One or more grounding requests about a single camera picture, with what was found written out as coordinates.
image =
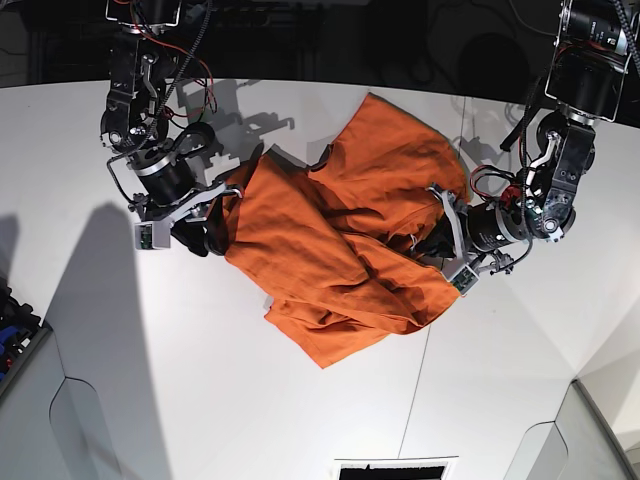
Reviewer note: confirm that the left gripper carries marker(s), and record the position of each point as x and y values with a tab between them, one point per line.
448	240

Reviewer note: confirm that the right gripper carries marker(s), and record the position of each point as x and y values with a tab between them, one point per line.
159	220

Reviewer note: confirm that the orange t-shirt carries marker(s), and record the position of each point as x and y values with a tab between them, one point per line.
332	244

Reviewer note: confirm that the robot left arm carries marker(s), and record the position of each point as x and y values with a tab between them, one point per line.
597	42

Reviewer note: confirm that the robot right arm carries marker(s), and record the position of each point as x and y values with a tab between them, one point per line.
157	43

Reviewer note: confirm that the black round stool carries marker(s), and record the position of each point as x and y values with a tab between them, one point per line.
493	66

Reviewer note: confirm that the blue black clutter bin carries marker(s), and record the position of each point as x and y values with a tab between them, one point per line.
19	326

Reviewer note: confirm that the grey right side panel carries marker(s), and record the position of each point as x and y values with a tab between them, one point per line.
577	444

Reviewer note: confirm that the grey panel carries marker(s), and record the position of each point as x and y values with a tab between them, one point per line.
52	425
577	444

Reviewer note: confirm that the grey left side panel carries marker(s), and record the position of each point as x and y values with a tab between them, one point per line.
52	425

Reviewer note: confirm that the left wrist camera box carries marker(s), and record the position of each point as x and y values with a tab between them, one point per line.
461	276

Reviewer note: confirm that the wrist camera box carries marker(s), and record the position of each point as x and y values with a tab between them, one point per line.
461	276
152	235

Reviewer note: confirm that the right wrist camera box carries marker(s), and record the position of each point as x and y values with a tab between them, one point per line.
152	235

